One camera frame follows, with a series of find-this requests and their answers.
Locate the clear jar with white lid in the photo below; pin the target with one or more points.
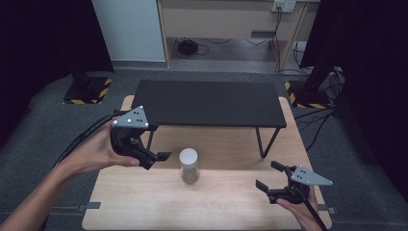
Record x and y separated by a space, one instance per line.
189 165

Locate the white wall power socket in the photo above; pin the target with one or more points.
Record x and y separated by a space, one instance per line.
284 5

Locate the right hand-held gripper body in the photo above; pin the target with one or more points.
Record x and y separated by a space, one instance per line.
301 183

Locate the person's right hand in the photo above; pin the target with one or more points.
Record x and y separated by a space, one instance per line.
304 213

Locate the person's left hand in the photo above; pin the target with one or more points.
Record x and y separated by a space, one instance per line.
93 152

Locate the black curtain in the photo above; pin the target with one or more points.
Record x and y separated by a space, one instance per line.
41 48
369 80

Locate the striped black stand base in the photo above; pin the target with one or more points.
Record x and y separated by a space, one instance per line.
308 96
88 91

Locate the white panel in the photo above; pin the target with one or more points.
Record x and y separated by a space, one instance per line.
130 29

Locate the wooden desk frame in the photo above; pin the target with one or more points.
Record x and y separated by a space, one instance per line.
224 22

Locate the grey table bracket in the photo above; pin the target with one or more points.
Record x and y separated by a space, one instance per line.
89 206
327 210

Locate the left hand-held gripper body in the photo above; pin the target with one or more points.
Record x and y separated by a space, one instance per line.
128 141

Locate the black desktop shelf riser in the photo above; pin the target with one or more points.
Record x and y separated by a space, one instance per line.
208 102

